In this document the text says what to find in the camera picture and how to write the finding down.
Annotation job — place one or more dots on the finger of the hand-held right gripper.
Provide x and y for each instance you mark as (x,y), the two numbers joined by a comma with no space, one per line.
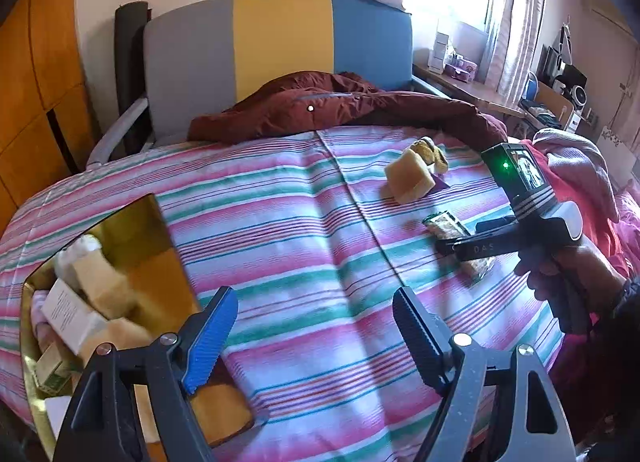
(480,249)
(495,226)

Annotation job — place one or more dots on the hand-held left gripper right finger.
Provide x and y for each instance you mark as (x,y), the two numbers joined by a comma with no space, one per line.
(422,342)

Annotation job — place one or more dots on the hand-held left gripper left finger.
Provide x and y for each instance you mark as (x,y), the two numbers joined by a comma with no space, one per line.
(210,342)

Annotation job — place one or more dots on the clear snack packet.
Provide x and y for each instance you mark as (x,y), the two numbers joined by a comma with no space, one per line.
(452,228)

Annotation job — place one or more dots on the gold tin box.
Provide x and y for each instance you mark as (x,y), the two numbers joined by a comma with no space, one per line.
(145,242)

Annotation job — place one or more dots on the white carton box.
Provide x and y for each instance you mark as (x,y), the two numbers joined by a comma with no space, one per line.
(70,314)

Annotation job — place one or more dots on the green and white small box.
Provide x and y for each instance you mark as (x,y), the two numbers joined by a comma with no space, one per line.
(52,369)

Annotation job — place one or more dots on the pink small item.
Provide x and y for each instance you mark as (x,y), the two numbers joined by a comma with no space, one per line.
(40,317)

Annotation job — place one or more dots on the person's right forearm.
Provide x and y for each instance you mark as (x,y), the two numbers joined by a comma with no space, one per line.
(620,352)

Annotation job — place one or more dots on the person's right hand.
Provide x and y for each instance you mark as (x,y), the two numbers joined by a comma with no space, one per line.
(592,272)

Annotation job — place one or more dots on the light pink clothing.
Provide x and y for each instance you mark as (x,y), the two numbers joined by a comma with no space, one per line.
(580,161)

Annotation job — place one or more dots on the cardboard box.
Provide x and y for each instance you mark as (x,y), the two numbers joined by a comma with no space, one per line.
(552,101)

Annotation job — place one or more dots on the blue round object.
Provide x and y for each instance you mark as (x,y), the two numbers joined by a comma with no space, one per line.
(531,86)

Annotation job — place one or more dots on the yellow plush toy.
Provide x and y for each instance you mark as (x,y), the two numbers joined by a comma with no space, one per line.
(432,151)

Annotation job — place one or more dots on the wooden window desk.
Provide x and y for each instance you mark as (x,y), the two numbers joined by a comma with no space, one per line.
(470,91)

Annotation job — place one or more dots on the red cloth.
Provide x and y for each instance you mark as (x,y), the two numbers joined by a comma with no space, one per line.
(625,222)

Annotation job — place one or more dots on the black electronic device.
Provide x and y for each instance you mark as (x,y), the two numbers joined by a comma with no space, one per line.
(567,71)

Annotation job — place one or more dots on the purple box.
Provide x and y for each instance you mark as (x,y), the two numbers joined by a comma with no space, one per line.
(461,70)

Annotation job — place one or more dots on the striped blanket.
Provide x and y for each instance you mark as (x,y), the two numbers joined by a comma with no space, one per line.
(300,242)

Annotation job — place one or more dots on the stack of white boxes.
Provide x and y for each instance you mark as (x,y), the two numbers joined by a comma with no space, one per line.
(440,51)

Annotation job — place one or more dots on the pink striped window curtain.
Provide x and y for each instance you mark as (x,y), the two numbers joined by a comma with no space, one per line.
(515,16)

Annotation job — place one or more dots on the maroon jacket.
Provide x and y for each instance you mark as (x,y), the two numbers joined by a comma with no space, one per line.
(350,106)

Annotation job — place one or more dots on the grey yellow blue headboard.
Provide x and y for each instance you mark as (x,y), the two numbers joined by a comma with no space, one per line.
(280,46)

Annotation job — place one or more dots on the black rolled mat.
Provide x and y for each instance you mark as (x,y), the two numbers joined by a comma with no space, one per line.
(129,56)

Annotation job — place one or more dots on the wooden wardrobe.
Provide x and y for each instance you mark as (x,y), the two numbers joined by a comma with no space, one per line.
(45,81)

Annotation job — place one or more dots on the grey bed rail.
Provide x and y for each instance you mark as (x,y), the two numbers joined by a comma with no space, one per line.
(117,129)

